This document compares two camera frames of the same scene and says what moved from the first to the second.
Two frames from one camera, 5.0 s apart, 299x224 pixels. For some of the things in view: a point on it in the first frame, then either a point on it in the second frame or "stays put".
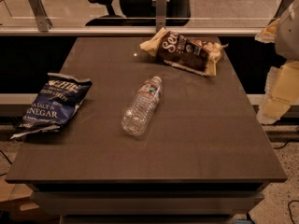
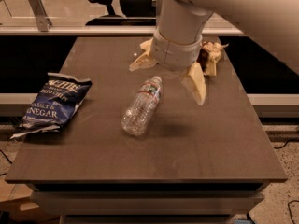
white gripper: [289, 36] -> [175, 54]
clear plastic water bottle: [137, 115] stays put
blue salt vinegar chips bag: [55, 104] stays put
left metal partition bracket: [36, 4] stays put
